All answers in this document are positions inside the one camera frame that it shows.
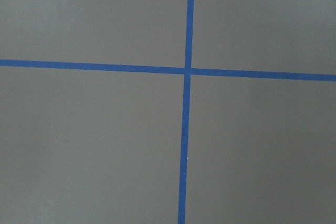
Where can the brown paper table mat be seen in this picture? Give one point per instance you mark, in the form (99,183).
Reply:
(167,111)

